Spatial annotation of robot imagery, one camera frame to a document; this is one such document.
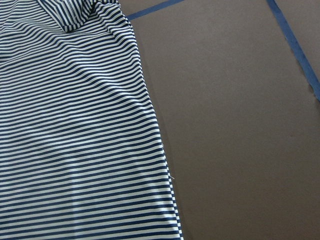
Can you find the striped polo shirt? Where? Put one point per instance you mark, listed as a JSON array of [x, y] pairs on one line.
[[81, 154]]

